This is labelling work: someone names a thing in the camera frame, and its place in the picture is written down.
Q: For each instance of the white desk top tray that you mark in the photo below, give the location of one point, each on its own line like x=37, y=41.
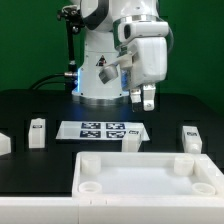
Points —
x=123, y=174

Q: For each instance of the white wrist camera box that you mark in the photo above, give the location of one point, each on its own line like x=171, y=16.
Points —
x=129, y=31

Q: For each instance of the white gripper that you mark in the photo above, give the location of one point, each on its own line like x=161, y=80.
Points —
x=148, y=65

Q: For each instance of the white marker sheet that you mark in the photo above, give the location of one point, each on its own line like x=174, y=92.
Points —
x=92, y=130

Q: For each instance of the black camera on stand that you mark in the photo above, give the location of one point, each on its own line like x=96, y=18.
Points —
x=69, y=12

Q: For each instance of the black camera stand pole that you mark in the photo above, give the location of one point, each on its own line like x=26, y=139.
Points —
x=71, y=78

